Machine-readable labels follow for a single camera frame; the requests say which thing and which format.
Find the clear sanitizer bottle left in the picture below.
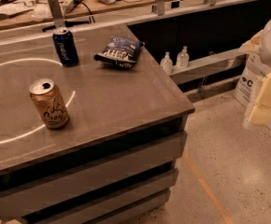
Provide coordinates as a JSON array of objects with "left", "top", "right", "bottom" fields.
[{"left": 160, "top": 52, "right": 173, "bottom": 75}]

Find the clear sanitizer bottle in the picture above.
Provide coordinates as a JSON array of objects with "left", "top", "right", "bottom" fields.
[
  {"left": 160, "top": 52, "right": 173, "bottom": 75},
  {"left": 176, "top": 46, "right": 189, "bottom": 68}
]

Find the metal bracket post left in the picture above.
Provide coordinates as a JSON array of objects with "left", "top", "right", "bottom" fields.
[{"left": 48, "top": 0, "right": 65, "bottom": 28}]

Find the cardboard box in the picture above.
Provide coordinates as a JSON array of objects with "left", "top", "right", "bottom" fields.
[{"left": 233, "top": 31, "right": 271, "bottom": 133}]

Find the grey counter drawer cabinet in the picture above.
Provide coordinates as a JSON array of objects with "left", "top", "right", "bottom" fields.
[{"left": 0, "top": 115, "right": 190, "bottom": 224}]

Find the orange La Croix can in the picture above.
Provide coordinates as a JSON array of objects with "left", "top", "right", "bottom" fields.
[{"left": 29, "top": 78, "right": 69, "bottom": 129}]

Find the blue chip bag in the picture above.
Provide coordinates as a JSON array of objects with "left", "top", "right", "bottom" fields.
[{"left": 93, "top": 35, "right": 144, "bottom": 69}]

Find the white paper sheet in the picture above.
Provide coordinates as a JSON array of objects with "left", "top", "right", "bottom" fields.
[{"left": 0, "top": 4, "right": 34, "bottom": 15}]

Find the clear sanitizer bottle right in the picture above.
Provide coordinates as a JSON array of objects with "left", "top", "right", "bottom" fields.
[{"left": 176, "top": 46, "right": 189, "bottom": 68}]

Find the metal bracket post middle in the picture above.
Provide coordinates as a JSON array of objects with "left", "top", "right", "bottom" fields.
[{"left": 153, "top": 0, "right": 164, "bottom": 16}]

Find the blue pepsi can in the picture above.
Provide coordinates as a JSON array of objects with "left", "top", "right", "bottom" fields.
[{"left": 52, "top": 27, "right": 78, "bottom": 67}]

